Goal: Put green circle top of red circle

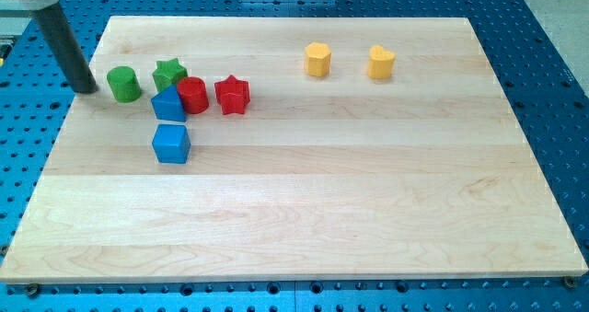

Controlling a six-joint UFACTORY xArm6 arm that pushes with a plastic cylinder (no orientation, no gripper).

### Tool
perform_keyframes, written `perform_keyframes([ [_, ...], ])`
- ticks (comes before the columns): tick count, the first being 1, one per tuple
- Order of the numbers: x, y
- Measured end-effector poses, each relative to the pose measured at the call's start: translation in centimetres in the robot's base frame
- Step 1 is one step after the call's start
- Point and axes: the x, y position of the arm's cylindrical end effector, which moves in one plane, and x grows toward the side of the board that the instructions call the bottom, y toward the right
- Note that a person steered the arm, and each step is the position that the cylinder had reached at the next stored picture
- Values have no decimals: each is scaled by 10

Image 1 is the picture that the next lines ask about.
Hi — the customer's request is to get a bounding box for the light wooden board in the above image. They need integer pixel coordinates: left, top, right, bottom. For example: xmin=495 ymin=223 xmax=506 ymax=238
xmin=1 ymin=16 xmax=587 ymax=283

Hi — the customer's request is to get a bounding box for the blue triangle block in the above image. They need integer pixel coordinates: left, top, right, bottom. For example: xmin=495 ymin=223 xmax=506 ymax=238
xmin=151 ymin=85 xmax=186 ymax=122

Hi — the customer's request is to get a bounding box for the green star block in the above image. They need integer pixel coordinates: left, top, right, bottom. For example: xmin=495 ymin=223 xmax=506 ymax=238
xmin=152 ymin=58 xmax=188 ymax=92

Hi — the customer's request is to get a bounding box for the yellow pentagon block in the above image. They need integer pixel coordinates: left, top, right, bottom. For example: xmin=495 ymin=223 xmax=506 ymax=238
xmin=304 ymin=42 xmax=331 ymax=77

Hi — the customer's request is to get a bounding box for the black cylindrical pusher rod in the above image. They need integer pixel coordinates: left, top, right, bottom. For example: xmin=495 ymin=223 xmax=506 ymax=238
xmin=31 ymin=3 xmax=98 ymax=94

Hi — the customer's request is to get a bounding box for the green cylinder block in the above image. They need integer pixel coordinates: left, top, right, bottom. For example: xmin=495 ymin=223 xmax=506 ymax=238
xmin=107 ymin=66 xmax=142 ymax=103

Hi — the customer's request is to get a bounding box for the blue cube block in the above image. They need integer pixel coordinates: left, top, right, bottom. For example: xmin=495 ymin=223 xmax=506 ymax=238
xmin=152 ymin=124 xmax=191 ymax=164

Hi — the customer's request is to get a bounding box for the red cylinder block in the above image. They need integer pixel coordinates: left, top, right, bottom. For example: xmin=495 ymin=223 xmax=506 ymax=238
xmin=177 ymin=76 xmax=209 ymax=114

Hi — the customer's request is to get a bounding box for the red star block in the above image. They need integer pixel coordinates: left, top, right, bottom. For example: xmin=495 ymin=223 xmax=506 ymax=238
xmin=214 ymin=75 xmax=250 ymax=115

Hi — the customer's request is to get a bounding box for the yellow heart block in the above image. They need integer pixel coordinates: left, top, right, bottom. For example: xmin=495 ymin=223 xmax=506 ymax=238
xmin=367 ymin=45 xmax=396 ymax=79

